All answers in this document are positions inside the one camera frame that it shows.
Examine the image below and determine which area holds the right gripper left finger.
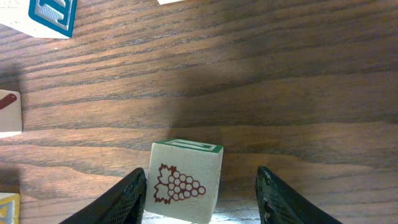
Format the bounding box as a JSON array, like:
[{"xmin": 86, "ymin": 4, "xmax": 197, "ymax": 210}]
[{"xmin": 60, "ymin": 168, "xmax": 147, "ymax": 224}]

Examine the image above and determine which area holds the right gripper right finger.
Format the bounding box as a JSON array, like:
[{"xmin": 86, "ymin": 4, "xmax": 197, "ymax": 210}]
[{"xmin": 256, "ymin": 166, "xmax": 341, "ymax": 224}]

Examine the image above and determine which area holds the red edged grape block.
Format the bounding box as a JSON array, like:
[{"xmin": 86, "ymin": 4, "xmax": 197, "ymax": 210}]
[{"xmin": 144, "ymin": 139, "xmax": 223, "ymax": 223}]

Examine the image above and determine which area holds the yellow edged white block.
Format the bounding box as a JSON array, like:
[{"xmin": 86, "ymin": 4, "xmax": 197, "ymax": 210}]
[{"xmin": 0, "ymin": 192, "xmax": 21, "ymax": 224}]

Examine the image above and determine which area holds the white block centre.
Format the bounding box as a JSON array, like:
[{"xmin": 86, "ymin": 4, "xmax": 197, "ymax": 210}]
[{"xmin": 0, "ymin": 90, "xmax": 22, "ymax": 138}]

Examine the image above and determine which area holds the white block upper middle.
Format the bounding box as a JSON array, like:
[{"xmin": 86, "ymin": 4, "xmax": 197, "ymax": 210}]
[{"xmin": 157, "ymin": 0, "xmax": 186, "ymax": 6}]

